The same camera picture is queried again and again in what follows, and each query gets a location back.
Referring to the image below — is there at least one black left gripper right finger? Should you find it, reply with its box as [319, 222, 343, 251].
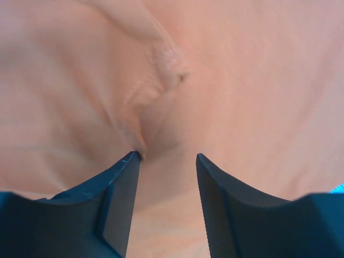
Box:
[196, 154, 343, 257]

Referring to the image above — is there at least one orange t shirt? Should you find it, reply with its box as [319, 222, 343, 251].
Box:
[1, 1, 343, 257]

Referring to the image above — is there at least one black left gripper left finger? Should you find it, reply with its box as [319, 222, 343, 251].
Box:
[1, 152, 140, 257]

